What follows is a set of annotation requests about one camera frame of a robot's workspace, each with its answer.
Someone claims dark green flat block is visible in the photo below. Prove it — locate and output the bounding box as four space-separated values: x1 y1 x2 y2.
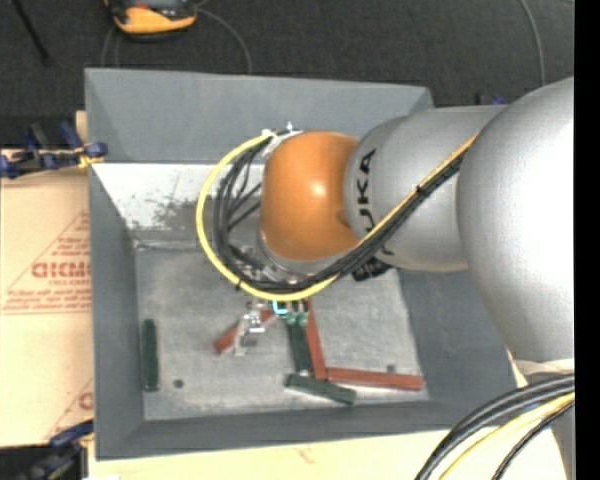
142 318 161 393
283 372 358 407
285 313 314 377

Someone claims brown cardboard board, red print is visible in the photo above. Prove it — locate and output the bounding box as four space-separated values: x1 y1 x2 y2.
0 147 96 450

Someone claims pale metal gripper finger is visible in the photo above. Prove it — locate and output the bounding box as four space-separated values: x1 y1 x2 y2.
244 311 267 347
233 317 249 358

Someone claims grey metal bin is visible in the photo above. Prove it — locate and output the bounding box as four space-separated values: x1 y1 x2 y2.
83 67 531 459

